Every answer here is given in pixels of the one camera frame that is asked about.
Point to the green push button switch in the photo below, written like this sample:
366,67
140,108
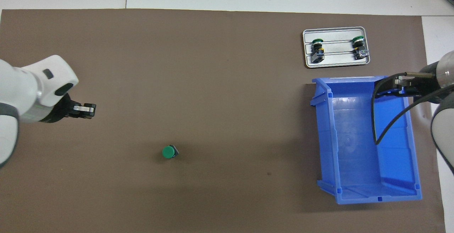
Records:
361,52
168,152
317,54

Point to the blue plastic storage bin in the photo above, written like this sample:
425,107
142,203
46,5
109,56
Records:
354,162

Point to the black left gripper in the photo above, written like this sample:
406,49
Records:
58,110

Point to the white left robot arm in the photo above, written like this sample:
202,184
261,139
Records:
21,91

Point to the brown table mat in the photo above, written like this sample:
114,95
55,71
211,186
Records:
212,84

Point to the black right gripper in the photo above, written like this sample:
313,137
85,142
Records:
429,84

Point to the grey metal tray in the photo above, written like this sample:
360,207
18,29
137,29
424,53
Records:
337,45

